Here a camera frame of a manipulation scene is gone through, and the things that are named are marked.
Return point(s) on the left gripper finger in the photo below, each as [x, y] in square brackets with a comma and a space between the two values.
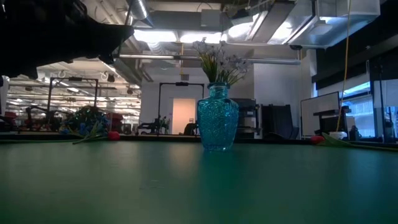
[105, 37]

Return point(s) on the white artificial flower bunch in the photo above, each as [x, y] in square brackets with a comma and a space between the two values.
[217, 67]

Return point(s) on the teal glass vase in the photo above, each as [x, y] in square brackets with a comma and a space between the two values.
[217, 121]

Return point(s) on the blue artificial flower bunch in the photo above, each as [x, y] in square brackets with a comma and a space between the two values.
[84, 127]

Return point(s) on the red artificial tulip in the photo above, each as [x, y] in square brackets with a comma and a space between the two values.
[113, 136]
[317, 140]

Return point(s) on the grey ceiling pipe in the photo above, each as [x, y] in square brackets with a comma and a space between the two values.
[267, 60]

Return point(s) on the green table mat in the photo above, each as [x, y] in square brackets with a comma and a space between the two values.
[186, 186]

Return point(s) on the black leaning panel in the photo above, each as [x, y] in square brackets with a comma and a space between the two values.
[278, 121]

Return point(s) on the whiteboard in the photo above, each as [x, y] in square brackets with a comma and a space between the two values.
[317, 115]

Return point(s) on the small white round object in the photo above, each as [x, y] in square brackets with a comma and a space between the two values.
[338, 135]

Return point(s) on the round silver ventilation duct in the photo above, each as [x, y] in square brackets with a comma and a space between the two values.
[139, 11]

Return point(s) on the black gantry frame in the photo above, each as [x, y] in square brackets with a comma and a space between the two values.
[51, 93]
[182, 83]

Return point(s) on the black aluminium table frame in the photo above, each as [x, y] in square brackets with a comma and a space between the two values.
[155, 138]

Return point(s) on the rectangular silver ventilation duct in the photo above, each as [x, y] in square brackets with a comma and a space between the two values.
[311, 25]

